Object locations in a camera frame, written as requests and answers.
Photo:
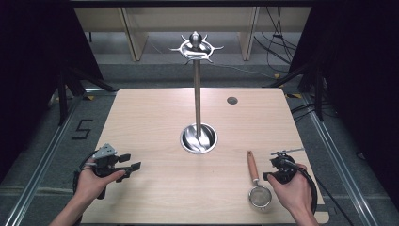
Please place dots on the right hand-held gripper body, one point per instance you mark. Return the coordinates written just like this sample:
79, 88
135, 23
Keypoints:
284, 169

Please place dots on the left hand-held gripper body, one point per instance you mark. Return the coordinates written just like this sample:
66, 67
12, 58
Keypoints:
105, 157

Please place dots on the person's right hand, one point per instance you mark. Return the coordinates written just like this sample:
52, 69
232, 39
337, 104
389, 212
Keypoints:
295, 196

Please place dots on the person's left hand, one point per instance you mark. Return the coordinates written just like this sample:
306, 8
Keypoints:
89, 185

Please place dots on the black tripod stand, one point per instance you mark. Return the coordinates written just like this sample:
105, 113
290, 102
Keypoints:
319, 94
62, 94

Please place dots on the round grey table grommet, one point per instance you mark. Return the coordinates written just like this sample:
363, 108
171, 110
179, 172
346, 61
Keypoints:
232, 100

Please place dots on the steel utensil rack stand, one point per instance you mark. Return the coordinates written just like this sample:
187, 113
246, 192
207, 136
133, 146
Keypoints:
197, 94

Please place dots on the black curtain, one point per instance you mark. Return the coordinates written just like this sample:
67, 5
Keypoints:
360, 78
34, 78

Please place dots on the light wooden shelf unit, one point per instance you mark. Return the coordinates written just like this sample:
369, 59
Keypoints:
188, 19

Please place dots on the metal floor rail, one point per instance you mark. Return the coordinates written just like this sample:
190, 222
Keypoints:
338, 157
47, 157

